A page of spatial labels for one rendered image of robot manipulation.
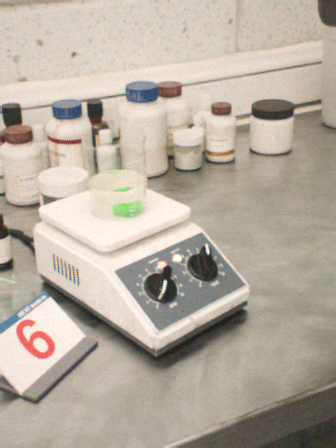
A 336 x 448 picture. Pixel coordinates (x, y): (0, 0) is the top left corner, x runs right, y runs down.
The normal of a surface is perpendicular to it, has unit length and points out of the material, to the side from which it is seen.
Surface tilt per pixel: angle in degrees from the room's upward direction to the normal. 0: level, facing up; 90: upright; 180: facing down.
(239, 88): 90
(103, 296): 90
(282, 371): 0
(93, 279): 90
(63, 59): 90
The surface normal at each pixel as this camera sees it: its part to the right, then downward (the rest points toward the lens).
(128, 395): -0.02, -0.90
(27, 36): 0.45, 0.39
